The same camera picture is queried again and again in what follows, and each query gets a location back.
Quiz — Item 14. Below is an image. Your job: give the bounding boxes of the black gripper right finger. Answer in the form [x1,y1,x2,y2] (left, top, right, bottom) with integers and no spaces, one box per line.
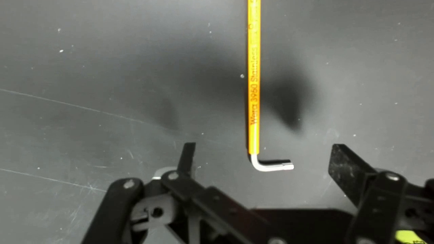
[329,144,377,206]

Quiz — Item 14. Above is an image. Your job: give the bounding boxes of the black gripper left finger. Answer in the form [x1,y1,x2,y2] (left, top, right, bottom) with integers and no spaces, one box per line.
[178,143,196,177]

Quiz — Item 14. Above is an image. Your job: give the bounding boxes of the orange pen with metal tip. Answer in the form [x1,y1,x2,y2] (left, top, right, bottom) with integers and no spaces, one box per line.
[247,0,295,173]

